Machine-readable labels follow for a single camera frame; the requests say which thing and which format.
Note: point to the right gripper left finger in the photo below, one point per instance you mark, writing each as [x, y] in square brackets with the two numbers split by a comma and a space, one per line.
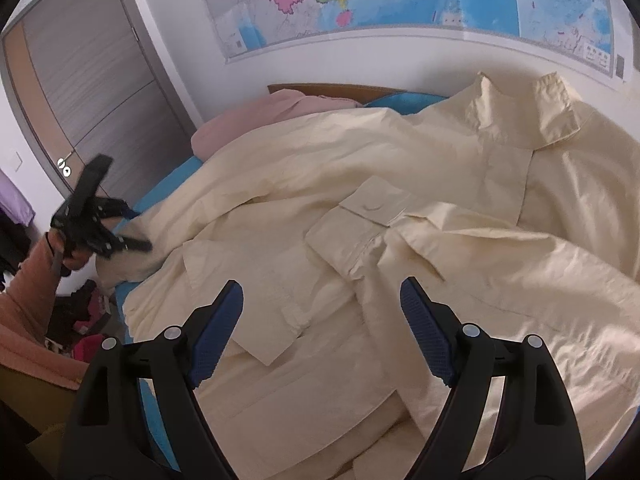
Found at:
[136, 415]

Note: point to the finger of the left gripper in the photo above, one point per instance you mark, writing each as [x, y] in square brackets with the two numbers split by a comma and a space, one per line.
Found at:
[120, 243]
[109, 208]

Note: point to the cream beige coat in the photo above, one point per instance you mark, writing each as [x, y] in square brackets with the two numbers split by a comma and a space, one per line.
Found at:
[520, 213]

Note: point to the left forearm pink sleeve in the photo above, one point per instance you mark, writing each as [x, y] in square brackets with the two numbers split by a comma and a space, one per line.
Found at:
[26, 309]

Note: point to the left hand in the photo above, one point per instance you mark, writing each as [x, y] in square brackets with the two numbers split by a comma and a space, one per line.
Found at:
[73, 260]

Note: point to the blue floral bed sheet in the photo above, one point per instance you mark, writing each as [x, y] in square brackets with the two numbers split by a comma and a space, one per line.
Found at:
[160, 194]

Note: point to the purple hanging cloth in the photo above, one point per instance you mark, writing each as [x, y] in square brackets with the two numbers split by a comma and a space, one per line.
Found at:
[13, 203]

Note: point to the grey wardrobe door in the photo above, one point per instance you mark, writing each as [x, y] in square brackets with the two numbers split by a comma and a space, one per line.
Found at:
[84, 79]

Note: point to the pink pillow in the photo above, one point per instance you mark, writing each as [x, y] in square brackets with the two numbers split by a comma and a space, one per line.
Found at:
[277, 107]

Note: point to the wooden bed headboard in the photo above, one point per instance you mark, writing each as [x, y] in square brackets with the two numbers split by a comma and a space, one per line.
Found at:
[355, 92]

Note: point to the colourful wall map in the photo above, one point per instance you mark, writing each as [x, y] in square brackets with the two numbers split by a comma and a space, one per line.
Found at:
[595, 37]

